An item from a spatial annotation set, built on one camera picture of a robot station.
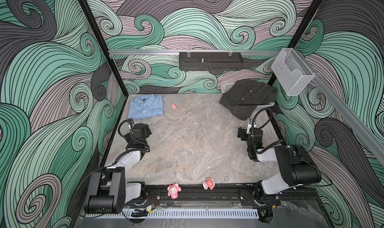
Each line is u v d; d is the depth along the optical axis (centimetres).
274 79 110
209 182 76
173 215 76
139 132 67
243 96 113
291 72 80
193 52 94
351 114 58
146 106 110
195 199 74
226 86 117
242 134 87
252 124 72
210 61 97
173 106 110
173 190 73
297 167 46
